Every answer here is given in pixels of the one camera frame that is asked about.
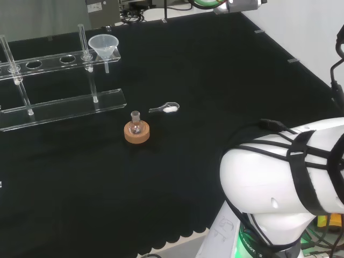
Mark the clear plastic funnel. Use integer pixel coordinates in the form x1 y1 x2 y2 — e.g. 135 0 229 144
88 34 119 74

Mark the clear weighing funnel with powder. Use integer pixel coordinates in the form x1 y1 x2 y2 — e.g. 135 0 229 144
148 102 180 114

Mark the clear acrylic funnel stand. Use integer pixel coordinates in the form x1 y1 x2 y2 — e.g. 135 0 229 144
0 24 127 132

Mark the black table cloth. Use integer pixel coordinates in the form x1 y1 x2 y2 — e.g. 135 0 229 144
0 11 344 258

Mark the small round-bottom glass flask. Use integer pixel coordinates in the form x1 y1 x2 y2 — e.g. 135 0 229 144
128 111 144 135

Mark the grey metal cabinet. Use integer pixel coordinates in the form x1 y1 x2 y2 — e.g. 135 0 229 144
85 0 120 30

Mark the cork ring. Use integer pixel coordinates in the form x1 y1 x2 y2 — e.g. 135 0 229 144
124 120 151 145

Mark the black cable bundle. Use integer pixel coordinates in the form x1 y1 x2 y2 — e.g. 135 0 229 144
114 8 147 26

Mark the black camera bracket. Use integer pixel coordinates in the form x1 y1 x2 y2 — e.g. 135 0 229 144
329 24 344 103

